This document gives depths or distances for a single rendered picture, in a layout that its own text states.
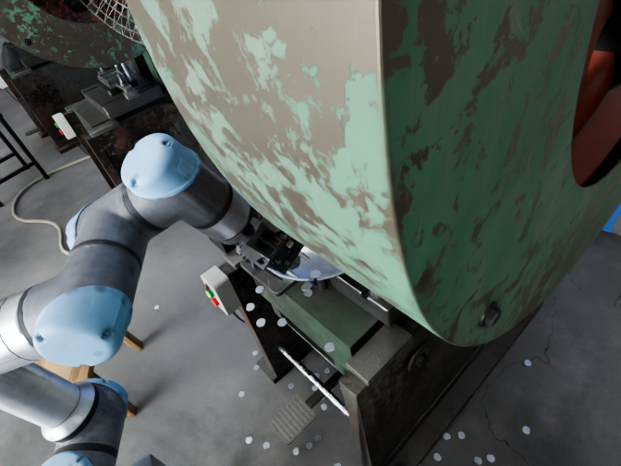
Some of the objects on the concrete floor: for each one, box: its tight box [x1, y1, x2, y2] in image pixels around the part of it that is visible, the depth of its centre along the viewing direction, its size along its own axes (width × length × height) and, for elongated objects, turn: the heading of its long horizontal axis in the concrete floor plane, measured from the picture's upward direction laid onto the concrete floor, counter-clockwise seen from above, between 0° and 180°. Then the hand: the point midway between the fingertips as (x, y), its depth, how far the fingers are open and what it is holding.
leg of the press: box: [339, 302, 542, 466], centre depth 105 cm, size 92×12×90 cm, turn 143°
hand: (291, 261), depth 71 cm, fingers closed
